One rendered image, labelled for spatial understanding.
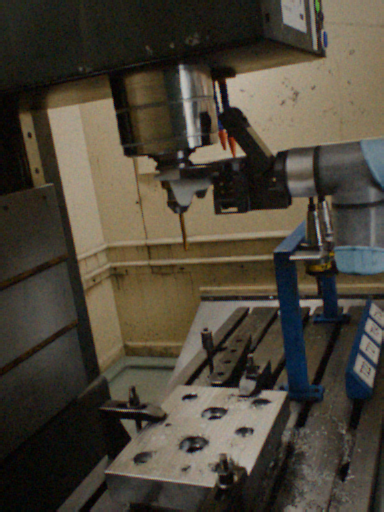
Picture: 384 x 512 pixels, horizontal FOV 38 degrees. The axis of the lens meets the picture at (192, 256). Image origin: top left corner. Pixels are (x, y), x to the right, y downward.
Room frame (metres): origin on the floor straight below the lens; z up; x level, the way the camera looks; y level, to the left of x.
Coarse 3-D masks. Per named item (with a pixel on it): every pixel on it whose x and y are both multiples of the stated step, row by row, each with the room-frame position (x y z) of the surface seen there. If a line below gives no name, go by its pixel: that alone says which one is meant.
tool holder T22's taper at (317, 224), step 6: (318, 210) 1.13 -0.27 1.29; (306, 216) 1.13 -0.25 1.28; (312, 216) 1.12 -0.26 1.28; (318, 216) 1.12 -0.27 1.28; (306, 222) 1.13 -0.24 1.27; (312, 222) 1.12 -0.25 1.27; (318, 222) 1.12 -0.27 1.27; (306, 228) 1.13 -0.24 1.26; (312, 228) 1.12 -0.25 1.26; (318, 228) 1.12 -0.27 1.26; (306, 234) 1.13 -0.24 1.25; (312, 234) 1.12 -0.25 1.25; (318, 234) 1.11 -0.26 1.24; (306, 240) 1.12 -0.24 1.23; (312, 240) 1.11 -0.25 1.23; (318, 240) 1.11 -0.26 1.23; (324, 240) 1.12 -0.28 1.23
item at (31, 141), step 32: (0, 128) 1.26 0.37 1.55; (32, 128) 1.29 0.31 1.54; (0, 160) 1.24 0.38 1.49; (32, 160) 1.27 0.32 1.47; (0, 192) 1.24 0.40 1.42; (64, 224) 1.39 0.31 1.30; (96, 352) 1.42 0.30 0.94; (96, 384) 1.37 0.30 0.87; (64, 416) 1.23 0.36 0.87; (96, 416) 1.34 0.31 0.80; (32, 448) 1.12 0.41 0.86; (64, 448) 1.21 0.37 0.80; (96, 448) 1.31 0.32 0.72; (0, 480) 1.02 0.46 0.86; (32, 480) 1.10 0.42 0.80; (64, 480) 1.19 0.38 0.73
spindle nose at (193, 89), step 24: (144, 72) 0.84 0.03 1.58; (168, 72) 0.84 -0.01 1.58; (192, 72) 0.85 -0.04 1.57; (120, 96) 0.87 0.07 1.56; (144, 96) 0.84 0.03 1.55; (168, 96) 0.84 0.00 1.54; (192, 96) 0.85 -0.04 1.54; (120, 120) 0.88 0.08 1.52; (144, 120) 0.84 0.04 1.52; (168, 120) 0.84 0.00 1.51; (192, 120) 0.85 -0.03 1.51; (216, 120) 0.90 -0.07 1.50; (120, 144) 0.90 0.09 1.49; (144, 144) 0.85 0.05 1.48; (168, 144) 0.84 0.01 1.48; (192, 144) 0.85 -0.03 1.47
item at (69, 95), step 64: (0, 0) 0.88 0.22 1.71; (64, 0) 0.83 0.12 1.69; (128, 0) 0.79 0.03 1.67; (192, 0) 0.75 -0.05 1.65; (256, 0) 0.73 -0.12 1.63; (0, 64) 0.89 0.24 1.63; (64, 64) 0.84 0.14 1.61; (128, 64) 0.80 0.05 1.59; (192, 64) 0.85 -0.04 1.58; (256, 64) 1.02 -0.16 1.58
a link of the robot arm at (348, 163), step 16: (336, 144) 0.80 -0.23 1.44; (352, 144) 0.79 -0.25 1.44; (368, 144) 0.77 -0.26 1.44; (320, 160) 0.79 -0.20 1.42; (336, 160) 0.78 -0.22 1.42; (352, 160) 0.77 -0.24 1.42; (368, 160) 0.76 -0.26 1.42; (320, 176) 0.78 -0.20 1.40; (336, 176) 0.78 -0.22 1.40; (352, 176) 0.77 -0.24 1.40; (368, 176) 0.76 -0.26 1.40; (320, 192) 0.80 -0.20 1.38; (336, 192) 0.79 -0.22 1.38; (352, 192) 0.77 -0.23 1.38; (368, 192) 0.76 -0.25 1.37
